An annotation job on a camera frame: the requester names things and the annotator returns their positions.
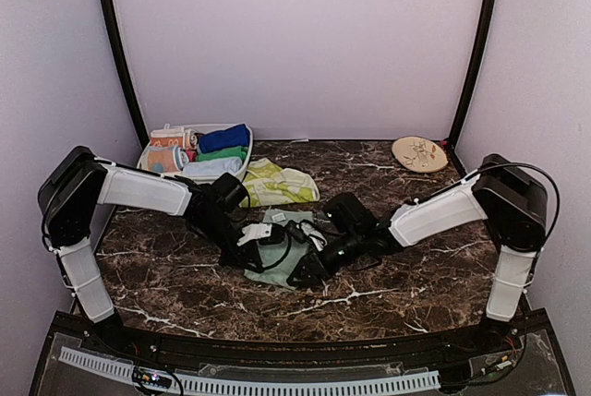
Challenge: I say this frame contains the pale blue rolled towel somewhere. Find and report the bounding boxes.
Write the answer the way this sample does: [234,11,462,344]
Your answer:
[182,158,243,177]

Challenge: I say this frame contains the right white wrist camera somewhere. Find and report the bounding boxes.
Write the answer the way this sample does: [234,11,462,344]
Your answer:
[285,221,327,251]

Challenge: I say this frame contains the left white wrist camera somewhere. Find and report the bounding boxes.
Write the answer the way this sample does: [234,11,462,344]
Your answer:
[236,223,272,246]

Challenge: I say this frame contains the black frame post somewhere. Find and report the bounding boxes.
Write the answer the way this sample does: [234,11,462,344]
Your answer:
[447,0,496,149]
[100,0,150,148]

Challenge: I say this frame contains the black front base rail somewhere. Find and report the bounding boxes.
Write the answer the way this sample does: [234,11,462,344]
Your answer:
[45,310,550,369]

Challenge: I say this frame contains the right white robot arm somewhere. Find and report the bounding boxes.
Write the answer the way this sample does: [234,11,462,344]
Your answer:
[287,153,557,354]

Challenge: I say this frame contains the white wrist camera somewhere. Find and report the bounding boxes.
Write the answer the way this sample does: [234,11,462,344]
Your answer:
[236,223,272,246]
[285,221,327,251]

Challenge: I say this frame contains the pink red rolled towel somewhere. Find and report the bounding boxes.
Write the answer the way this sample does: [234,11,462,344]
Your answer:
[185,132,201,162]

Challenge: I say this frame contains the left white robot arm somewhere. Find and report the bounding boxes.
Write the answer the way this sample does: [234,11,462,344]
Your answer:
[37,146,263,355]

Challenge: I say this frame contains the right black frame post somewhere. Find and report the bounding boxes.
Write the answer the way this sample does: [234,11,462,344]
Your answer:
[447,0,496,149]

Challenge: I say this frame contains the white slotted cable duct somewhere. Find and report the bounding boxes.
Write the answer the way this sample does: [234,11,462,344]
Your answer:
[57,347,440,395]

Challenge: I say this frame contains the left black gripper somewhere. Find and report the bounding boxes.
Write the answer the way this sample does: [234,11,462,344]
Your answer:
[194,212,263,272]

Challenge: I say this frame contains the orange blue rolled towel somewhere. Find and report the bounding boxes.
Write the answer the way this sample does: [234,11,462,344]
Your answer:
[139,146,189,174]

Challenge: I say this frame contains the cream bird-pattern plate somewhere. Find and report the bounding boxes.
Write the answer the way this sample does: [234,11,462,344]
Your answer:
[392,136,449,174]

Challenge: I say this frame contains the white plastic basket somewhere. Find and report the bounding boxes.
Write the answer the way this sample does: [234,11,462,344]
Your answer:
[138,124,253,184]

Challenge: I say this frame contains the yellow-green patterned towel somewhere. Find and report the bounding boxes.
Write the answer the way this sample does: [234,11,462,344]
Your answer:
[240,158,320,208]

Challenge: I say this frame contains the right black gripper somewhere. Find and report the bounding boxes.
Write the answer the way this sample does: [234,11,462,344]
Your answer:
[286,228,365,285]

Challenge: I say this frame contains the sage green towel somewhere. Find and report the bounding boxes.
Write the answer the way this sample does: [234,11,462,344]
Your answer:
[243,209,315,292]

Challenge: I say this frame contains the left black frame post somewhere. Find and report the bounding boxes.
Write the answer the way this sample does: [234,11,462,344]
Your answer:
[100,0,150,148]

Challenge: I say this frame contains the green rolled towel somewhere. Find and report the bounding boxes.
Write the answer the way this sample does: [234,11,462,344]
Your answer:
[196,146,248,162]

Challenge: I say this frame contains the orange patterned rolled towel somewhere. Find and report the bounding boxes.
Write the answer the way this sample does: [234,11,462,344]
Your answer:
[150,124,196,149]

